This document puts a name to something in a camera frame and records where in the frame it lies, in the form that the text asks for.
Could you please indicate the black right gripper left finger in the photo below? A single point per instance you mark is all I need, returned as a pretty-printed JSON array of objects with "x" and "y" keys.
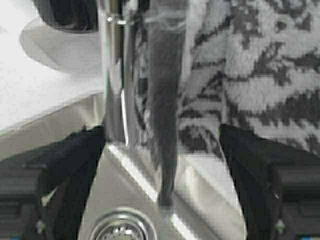
[{"x": 44, "y": 191}]

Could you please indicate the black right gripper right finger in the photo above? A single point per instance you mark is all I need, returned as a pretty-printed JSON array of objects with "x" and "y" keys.
[{"x": 278, "y": 186}]

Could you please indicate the black white patterned cloth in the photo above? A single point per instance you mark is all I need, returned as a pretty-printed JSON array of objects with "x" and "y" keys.
[{"x": 198, "y": 64}]

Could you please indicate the stainless double sink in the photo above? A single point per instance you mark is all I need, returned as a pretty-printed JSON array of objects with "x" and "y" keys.
[{"x": 205, "y": 204}]

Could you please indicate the steel sink drain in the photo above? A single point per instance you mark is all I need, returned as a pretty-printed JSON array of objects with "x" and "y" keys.
[{"x": 123, "y": 223}]

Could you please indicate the steel kitchen faucet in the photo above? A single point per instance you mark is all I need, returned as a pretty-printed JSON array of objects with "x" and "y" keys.
[{"x": 115, "y": 18}]

